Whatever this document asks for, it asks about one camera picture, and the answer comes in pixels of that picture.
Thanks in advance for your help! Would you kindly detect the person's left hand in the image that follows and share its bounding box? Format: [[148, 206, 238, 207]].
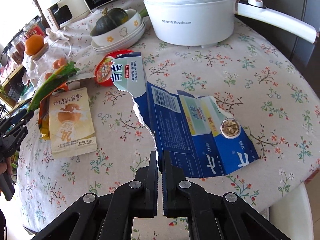
[[0, 158, 10, 175]]

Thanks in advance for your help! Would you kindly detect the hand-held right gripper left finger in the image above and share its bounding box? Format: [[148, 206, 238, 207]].
[[30, 151, 159, 240]]

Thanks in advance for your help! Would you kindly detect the glass jar with cork lid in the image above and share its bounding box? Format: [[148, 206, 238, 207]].
[[24, 42, 73, 82]]

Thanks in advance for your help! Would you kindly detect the beige snack packet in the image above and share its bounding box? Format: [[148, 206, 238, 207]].
[[49, 87, 97, 158]]

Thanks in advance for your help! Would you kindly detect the white plastic bin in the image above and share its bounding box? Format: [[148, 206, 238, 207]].
[[269, 180, 320, 240]]

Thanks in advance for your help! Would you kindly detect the floral tablecloth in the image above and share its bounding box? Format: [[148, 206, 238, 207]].
[[15, 0, 320, 240]]

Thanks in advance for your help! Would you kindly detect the blue milk carton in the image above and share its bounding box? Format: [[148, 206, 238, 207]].
[[111, 52, 259, 178]]

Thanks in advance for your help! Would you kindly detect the orange fruit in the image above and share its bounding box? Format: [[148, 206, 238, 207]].
[[25, 34, 45, 55]]

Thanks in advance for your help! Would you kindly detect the dark green squash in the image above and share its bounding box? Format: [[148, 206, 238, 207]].
[[90, 7, 129, 37]]

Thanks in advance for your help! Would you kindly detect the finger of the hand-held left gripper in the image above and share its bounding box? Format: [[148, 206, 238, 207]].
[[0, 110, 34, 133], [0, 124, 28, 157]]

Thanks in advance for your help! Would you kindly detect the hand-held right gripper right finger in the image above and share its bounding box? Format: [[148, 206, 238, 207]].
[[161, 150, 295, 240]]

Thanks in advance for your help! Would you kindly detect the jar of dark preserves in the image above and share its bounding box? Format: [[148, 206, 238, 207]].
[[13, 41, 26, 64]]

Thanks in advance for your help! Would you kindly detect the white electric cooking pot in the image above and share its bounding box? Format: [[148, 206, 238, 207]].
[[134, 0, 319, 48]]

